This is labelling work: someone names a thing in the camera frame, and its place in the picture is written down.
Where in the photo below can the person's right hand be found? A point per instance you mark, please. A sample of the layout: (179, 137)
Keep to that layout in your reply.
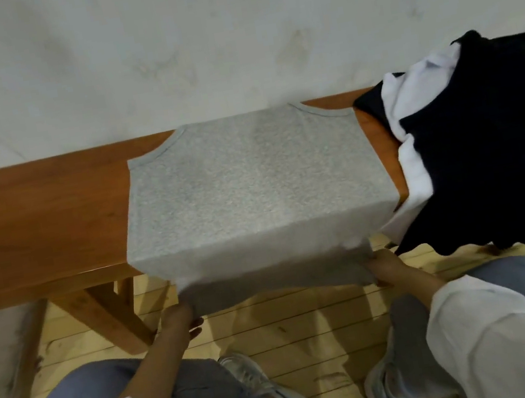
(388, 268)

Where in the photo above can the person's right thumb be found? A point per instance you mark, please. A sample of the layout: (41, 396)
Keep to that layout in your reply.
(376, 273)

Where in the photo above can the person's right forearm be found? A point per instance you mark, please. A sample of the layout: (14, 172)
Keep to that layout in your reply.
(490, 333)

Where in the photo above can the brown wooden bench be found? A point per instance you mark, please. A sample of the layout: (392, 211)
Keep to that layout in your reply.
(41, 228)

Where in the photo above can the black garment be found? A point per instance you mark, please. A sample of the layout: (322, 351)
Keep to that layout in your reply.
(494, 142)

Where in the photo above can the person's right grey sneaker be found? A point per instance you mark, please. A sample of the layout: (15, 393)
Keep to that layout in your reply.
(388, 381)

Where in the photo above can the grey sleeveless top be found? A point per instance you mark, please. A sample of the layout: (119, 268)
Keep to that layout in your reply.
(255, 182)

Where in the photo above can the person's left thumb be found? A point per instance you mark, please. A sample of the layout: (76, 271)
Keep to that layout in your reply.
(196, 326)

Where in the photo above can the person's grey sneaker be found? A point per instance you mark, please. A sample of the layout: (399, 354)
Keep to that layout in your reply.
(268, 386)
(388, 381)

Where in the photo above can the person's left grey sneaker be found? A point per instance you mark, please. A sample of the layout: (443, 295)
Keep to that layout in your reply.
(268, 386)

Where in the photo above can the person's left hand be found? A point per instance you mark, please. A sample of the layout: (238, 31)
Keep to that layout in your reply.
(178, 320)

